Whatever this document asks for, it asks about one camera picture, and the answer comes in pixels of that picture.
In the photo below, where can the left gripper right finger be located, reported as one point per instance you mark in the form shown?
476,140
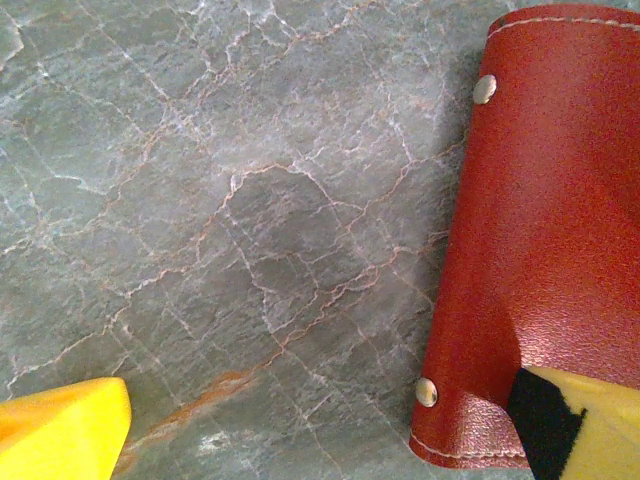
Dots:
590,430

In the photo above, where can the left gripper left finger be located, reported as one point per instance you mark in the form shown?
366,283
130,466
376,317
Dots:
60,435

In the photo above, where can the red leather card holder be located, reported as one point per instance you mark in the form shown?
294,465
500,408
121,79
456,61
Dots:
540,200

